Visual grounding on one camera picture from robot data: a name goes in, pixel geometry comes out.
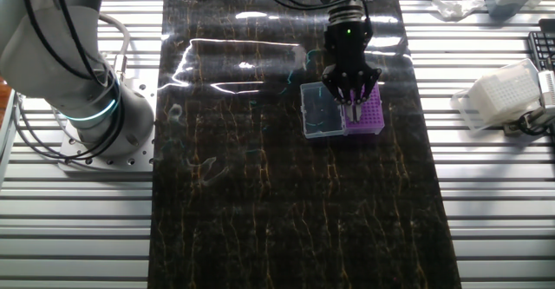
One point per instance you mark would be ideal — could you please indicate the black keyboard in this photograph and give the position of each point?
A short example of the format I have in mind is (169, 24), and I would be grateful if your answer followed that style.
(544, 46)

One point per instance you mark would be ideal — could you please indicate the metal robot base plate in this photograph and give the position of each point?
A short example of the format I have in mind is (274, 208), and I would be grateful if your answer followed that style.
(139, 150)

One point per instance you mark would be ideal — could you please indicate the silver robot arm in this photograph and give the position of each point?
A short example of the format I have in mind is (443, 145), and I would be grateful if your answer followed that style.
(43, 54)

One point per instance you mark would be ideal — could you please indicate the open purple pipette tip box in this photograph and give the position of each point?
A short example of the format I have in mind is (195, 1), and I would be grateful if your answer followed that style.
(321, 115)

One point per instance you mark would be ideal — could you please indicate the white crumpled tissue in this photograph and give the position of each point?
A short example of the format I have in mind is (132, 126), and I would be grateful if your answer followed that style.
(455, 6)

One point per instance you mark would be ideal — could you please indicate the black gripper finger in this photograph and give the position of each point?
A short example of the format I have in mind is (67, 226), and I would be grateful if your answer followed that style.
(368, 85)
(336, 87)

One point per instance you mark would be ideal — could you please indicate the black marble pattern mat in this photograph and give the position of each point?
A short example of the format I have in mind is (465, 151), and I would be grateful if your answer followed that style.
(282, 215)

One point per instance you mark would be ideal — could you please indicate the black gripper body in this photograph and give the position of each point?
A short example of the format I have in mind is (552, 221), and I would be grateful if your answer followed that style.
(349, 48)

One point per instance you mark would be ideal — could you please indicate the small clear pipette tip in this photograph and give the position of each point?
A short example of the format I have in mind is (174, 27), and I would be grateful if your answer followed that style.
(355, 114)

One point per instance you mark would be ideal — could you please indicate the white pipette tip box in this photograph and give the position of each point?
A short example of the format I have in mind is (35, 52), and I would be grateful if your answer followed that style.
(503, 91)

